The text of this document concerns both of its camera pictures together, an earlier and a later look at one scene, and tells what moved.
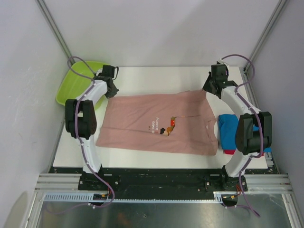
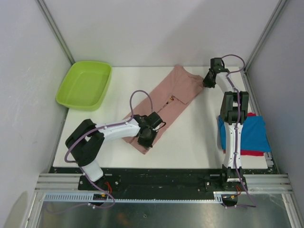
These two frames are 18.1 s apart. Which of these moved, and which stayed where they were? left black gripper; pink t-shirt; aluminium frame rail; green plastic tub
Moved: left black gripper; pink t-shirt
Stayed: aluminium frame rail; green plastic tub
